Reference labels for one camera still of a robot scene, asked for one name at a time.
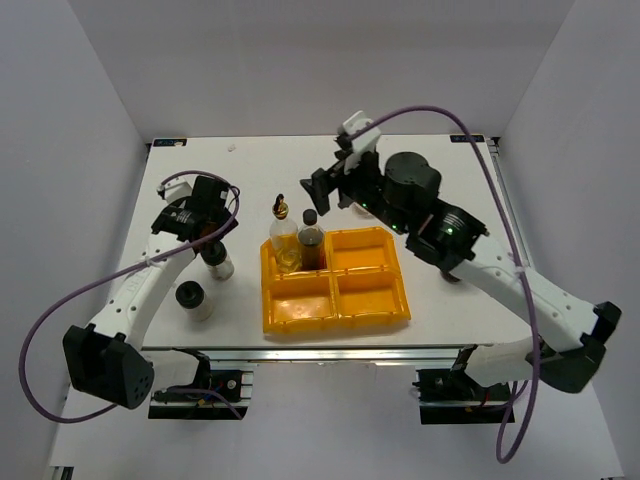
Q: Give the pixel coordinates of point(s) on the black-lid white shaker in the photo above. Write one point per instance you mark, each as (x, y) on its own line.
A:
(192, 298)

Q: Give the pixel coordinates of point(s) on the black-lid shaker with knob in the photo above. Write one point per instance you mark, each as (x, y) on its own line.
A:
(218, 261)

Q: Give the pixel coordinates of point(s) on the red-lid dark sauce jar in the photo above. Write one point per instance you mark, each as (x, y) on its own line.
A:
(448, 277)

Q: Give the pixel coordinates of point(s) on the yellow four-compartment tray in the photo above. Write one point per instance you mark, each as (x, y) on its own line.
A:
(361, 287)

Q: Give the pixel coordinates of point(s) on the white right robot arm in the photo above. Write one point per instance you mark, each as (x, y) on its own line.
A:
(569, 344)

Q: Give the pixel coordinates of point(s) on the clear oil bottle gold spout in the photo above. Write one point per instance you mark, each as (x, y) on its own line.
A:
(283, 237)

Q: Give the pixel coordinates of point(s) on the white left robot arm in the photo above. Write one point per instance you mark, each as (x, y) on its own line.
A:
(104, 357)

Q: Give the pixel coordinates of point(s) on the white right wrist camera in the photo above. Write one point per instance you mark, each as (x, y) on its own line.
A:
(356, 138)

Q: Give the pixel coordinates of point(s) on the glass jar white contents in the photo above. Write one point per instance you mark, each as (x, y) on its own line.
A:
(361, 211)

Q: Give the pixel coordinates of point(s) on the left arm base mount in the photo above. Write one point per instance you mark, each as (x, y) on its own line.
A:
(189, 385)

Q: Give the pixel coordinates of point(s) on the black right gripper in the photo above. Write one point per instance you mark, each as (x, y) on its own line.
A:
(321, 183)

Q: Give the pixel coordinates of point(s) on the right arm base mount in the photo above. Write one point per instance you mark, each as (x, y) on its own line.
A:
(448, 396)

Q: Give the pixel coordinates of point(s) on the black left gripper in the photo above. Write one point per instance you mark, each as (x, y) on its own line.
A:
(224, 220)

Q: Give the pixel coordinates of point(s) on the dark sauce bottle black cap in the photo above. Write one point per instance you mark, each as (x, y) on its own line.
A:
(311, 238)

